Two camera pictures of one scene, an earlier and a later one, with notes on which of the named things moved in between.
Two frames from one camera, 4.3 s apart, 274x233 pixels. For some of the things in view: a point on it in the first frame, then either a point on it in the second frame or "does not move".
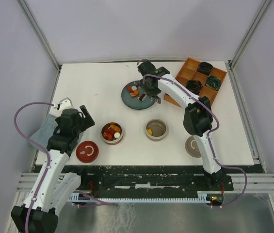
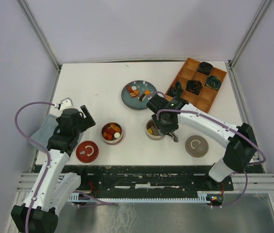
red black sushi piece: x=142 y=96 does not move
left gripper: x=88 y=118 does not move
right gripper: x=154 y=92 -> x=173 y=126
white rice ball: x=117 y=135 does not move
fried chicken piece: x=115 y=127 does not move
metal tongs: x=158 y=99 -> x=173 y=135
